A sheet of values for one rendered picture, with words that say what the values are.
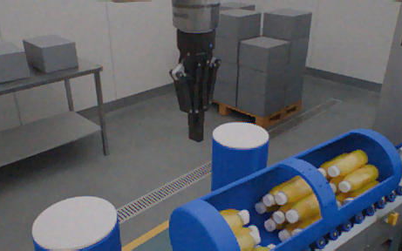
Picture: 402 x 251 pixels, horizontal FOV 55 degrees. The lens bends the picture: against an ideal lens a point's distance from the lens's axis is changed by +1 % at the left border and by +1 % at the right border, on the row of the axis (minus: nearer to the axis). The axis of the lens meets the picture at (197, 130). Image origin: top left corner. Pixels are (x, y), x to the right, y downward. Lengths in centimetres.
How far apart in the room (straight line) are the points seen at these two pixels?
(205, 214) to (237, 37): 337
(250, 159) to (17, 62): 217
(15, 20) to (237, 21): 219
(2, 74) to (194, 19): 278
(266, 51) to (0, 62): 244
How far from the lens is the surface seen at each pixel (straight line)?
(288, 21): 438
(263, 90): 421
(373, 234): 172
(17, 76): 342
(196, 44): 72
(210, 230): 104
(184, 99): 75
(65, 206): 150
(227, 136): 190
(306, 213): 132
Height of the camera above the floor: 190
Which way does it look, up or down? 26 degrees down
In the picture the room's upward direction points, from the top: straight up
